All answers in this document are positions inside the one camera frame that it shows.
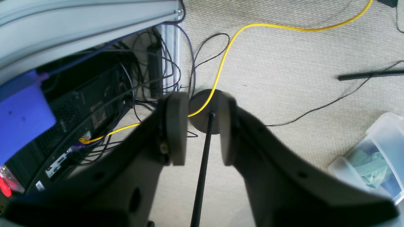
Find yellow cable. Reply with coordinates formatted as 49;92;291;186
79;0;373;145

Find black tripod leg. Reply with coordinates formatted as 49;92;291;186
337;70;404;81

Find black power strip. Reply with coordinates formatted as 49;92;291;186
146;43;163;99

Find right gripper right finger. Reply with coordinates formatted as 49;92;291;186
218;94;399;227

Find black computer tower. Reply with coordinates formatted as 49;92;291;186
1;50;140;197

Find thin black floor cable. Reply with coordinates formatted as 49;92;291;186
265;60;404;127

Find clear plastic storage bin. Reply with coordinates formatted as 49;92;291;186
328;112;404;205

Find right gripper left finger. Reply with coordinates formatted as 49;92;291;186
1;92;188;227

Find black stand with round base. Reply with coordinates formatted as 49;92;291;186
189;90;223;227

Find blue purple cloth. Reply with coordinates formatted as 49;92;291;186
0;70;56;164

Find aluminium table frame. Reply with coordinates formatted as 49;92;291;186
0;0;180;84

